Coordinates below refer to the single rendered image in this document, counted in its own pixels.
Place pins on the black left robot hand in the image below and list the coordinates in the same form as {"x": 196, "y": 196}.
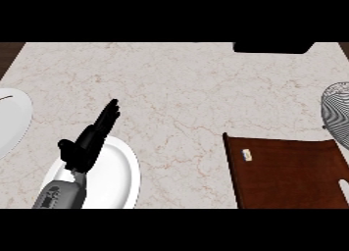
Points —
{"x": 88, "y": 143}

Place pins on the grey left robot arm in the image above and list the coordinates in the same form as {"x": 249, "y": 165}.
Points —
{"x": 60, "y": 193}

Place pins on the small pale cupcake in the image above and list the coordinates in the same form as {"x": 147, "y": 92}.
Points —
{"x": 248, "y": 155}

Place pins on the brown wooden tray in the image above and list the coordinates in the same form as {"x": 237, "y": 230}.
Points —
{"x": 290, "y": 175}

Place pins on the white oval plate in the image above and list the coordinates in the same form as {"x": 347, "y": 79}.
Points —
{"x": 113, "y": 176}

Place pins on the large white plate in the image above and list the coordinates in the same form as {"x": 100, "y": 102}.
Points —
{"x": 7, "y": 124}

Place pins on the black appliance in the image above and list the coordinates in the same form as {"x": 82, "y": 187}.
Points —
{"x": 273, "y": 47}

